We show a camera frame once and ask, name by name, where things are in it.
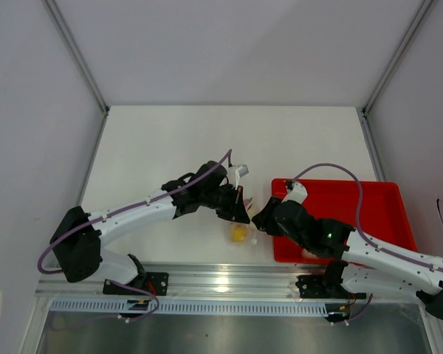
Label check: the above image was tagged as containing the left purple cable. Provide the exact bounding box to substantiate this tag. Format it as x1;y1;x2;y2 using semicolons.
37;148;233;324

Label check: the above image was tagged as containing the clear zip top bag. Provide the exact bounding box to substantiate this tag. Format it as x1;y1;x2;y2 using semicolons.
227;196;260;249

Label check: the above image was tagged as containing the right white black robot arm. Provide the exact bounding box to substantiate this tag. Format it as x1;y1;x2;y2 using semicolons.
253;198;443;320

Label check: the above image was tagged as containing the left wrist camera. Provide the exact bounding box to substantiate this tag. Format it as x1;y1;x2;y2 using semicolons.
227;164;249;189

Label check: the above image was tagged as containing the purple cable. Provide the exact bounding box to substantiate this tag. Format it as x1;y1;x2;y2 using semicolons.
284;163;443;277
37;148;233;324

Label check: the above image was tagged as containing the aluminium mounting rail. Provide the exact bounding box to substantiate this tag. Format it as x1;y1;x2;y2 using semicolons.
34;263;326;301

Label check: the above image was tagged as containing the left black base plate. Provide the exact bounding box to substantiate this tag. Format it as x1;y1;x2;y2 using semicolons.
103;272;169;296

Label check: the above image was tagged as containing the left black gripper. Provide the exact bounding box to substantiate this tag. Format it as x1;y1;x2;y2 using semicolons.
200;184;250;225

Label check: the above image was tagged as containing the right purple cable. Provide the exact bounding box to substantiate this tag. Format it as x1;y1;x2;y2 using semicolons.
284;163;443;277

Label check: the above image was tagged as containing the white egg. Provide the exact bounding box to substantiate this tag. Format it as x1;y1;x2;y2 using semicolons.
302;249;316;258

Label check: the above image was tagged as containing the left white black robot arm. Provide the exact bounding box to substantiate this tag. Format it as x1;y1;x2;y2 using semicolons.
49;161;250;295

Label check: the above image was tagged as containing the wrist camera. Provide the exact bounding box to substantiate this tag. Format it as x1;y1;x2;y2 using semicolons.
283;179;308;204
227;164;249;189

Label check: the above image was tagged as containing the yellow toy pepper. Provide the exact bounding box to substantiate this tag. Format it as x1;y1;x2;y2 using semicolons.
230;224;249;243

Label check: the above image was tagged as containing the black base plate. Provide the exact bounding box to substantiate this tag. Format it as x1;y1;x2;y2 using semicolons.
295;275;348;299
103;272;169;296

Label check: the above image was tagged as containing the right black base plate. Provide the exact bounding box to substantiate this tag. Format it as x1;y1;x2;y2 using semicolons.
295;275;348;299

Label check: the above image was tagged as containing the red plastic tray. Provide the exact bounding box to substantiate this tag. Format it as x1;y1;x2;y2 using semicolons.
272;179;417;265

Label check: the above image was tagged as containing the white slotted cable duct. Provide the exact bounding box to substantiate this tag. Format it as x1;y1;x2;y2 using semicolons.
49;297;329;317

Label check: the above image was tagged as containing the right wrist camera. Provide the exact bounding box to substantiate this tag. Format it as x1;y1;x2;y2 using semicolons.
283;179;308;204

